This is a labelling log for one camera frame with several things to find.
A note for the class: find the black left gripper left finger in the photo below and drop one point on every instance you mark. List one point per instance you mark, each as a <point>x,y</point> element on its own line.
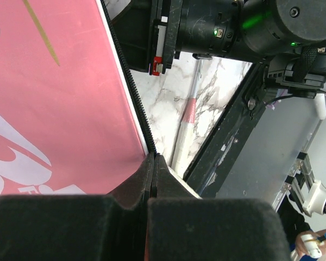
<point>78,227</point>

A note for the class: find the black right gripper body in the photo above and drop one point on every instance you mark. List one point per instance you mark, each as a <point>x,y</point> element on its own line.
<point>148,33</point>

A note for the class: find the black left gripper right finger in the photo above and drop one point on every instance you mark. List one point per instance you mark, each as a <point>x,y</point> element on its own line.
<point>187,228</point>

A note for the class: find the pink badminton racket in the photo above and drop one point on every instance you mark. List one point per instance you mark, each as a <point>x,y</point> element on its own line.
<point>185,132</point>

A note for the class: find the pink racket cover bag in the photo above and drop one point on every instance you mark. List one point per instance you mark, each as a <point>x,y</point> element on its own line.
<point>68,123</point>

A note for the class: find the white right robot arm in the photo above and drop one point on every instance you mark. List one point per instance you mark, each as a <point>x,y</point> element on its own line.
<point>287,37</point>

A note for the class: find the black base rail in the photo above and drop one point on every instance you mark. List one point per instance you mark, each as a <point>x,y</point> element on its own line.
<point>201,173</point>

